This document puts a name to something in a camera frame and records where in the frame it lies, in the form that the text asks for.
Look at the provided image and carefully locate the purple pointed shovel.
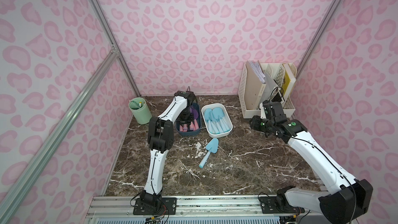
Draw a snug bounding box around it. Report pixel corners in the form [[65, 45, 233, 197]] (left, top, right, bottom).
[[193, 119, 200, 131], [183, 106, 199, 132]]

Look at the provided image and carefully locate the blue pointed shovel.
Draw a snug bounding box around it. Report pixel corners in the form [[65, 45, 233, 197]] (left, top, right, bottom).
[[199, 138, 219, 169], [204, 108, 214, 134]]

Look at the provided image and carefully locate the blue round shovel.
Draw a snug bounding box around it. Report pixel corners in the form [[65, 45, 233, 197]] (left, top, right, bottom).
[[212, 107, 225, 125]]

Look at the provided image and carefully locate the blue square shovel front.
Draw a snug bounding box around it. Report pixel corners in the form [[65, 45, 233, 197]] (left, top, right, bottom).
[[217, 116, 229, 133]]

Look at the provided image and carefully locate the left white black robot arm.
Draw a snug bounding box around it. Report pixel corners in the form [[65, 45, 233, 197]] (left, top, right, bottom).
[[140, 91, 197, 209]]

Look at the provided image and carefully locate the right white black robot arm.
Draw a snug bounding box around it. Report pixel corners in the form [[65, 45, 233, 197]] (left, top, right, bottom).
[[249, 101, 373, 224]]

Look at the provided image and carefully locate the dark teal storage box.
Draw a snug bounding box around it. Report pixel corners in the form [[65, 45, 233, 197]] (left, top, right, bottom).
[[175, 103, 203, 136]]

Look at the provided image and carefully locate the white storage box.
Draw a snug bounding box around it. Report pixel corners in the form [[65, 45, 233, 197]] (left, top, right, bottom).
[[201, 103, 233, 138]]

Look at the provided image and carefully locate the white desk file organizer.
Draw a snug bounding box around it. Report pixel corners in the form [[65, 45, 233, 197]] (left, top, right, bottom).
[[238, 61, 297, 119]]

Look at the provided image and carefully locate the green pen holder cup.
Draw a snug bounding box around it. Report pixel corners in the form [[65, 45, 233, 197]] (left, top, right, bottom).
[[129, 97, 152, 124]]

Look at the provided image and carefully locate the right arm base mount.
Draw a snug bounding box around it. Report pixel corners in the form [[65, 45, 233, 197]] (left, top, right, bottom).
[[258, 186, 305, 215]]

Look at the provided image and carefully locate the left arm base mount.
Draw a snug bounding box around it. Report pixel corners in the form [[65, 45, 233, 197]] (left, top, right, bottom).
[[133, 191, 177, 215]]

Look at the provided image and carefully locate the aluminium front rail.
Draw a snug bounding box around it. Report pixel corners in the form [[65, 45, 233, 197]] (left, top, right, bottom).
[[84, 194, 328, 224]]

